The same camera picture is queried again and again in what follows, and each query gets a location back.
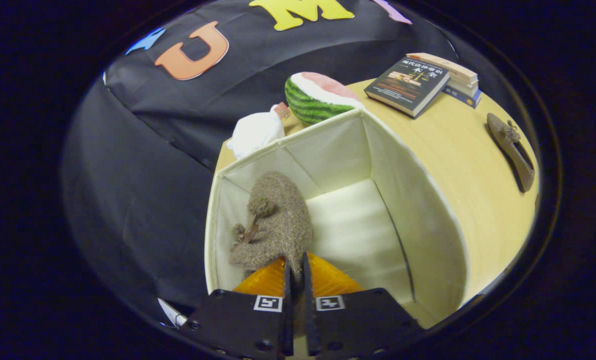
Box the blue book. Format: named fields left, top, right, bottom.
left=442, top=86, right=482, bottom=109

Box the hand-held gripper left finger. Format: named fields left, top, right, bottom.
left=182, top=256, right=294, bottom=360

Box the white book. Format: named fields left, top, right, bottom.
left=448, top=80, right=479, bottom=98

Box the dark paperback book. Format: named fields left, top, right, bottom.
left=364, top=56, right=451, bottom=120

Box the white fabric storage box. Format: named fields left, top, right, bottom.
left=204, top=107, right=471, bottom=331

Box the watermelon slice plush toy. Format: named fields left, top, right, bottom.
left=284, top=71, right=364, bottom=126

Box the brown fuzzy shoe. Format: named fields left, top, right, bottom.
left=487, top=112, right=536, bottom=193
left=228, top=171, right=314, bottom=281

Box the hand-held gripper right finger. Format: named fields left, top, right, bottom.
left=302, top=251, right=424, bottom=360

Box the black backdrop cloth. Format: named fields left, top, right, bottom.
left=62, top=0, right=478, bottom=321

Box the white card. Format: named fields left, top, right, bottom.
left=158, top=298, right=189, bottom=329

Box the white plush toy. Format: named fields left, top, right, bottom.
left=226, top=102, right=291, bottom=160

